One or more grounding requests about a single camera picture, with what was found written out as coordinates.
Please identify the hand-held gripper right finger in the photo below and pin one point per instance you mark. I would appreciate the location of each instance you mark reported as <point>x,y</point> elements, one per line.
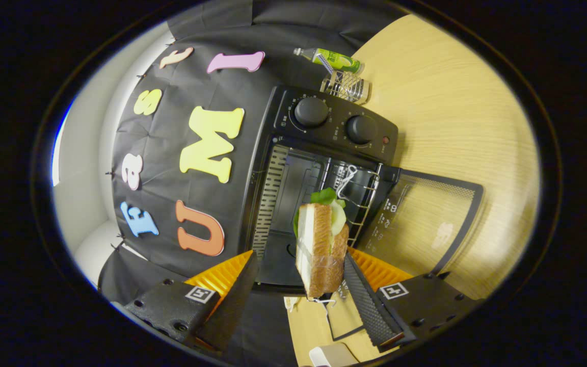
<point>370,306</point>

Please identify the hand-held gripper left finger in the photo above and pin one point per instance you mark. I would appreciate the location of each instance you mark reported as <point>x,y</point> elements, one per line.
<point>232,300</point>

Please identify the sandwich with lettuce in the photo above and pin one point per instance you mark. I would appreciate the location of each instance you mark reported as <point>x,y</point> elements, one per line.
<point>319,239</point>

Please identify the black toaster oven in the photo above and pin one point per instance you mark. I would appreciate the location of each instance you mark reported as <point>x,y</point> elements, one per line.
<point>334,125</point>

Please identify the white rectangular tray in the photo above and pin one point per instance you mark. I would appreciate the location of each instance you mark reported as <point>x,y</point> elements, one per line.
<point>331,357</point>

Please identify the clear glass holder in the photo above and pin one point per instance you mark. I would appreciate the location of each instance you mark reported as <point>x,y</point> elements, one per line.
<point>347,85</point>

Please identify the striped straw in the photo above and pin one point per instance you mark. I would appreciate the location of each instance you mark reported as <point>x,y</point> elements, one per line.
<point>325,63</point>

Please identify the green label drink bottle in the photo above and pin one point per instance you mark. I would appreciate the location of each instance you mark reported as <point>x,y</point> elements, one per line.
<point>339,60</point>

